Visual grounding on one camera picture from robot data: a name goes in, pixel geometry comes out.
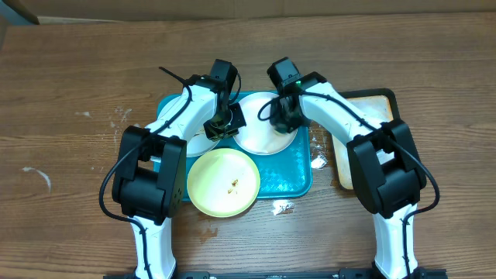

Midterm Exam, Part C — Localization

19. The white plate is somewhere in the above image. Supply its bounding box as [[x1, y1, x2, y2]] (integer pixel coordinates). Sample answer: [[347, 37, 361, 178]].
[[234, 91, 298, 155], [157, 95, 219, 157]]

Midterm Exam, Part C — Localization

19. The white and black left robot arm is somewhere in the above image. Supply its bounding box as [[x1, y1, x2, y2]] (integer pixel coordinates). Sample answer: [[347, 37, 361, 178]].
[[104, 59, 246, 278]]

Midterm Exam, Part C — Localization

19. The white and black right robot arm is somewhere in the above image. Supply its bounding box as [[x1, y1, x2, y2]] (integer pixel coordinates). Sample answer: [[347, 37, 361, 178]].
[[265, 57, 426, 278]]

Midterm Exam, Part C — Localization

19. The teal plastic serving tray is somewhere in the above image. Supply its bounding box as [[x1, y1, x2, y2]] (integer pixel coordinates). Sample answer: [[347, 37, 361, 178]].
[[153, 90, 313, 202]]

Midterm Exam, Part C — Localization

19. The yellow-green plate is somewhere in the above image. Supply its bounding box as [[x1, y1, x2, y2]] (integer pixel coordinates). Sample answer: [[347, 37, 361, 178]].
[[187, 148, 260, 218]]

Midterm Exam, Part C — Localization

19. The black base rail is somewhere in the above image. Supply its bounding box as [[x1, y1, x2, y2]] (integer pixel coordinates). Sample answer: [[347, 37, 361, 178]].
[[103, 267, 448, 279]]

